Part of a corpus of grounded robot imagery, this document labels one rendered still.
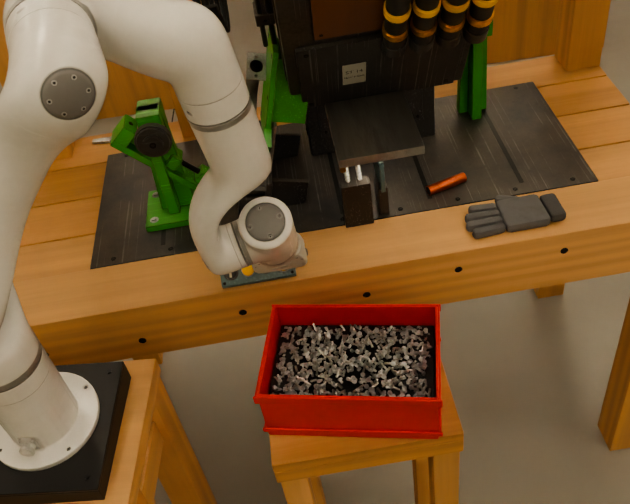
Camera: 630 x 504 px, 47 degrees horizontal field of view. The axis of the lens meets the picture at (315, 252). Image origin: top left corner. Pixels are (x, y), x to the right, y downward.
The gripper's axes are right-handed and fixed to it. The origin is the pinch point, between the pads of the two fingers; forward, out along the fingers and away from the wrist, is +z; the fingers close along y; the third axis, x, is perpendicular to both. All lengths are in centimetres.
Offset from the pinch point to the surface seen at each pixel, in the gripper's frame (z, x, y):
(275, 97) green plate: -4.1, 31.9, 4.2
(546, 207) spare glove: 6, 3, 54
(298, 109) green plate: -1.1, 29.9, 8.3
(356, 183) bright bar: 3.0, 13.8, 17.3
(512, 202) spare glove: 7.2, 5.4, 48.3
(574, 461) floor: 78, -55, 69
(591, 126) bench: 26, 25, 76
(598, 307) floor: 108, -12, 97
